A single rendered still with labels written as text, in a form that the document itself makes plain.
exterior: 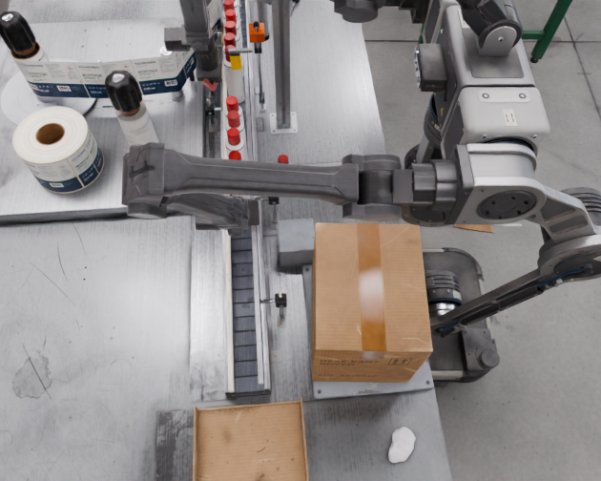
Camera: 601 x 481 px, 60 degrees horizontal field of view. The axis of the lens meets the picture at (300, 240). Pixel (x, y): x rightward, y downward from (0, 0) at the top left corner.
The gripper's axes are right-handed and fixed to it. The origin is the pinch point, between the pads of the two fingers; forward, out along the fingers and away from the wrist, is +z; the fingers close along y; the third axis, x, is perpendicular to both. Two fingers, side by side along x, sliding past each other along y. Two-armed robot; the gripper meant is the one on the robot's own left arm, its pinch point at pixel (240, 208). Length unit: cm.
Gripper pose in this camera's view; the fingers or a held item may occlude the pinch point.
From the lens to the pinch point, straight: 144.4
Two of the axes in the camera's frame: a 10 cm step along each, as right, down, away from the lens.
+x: 0.5, 9.8, 2.0
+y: -10.0, 0.6, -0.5
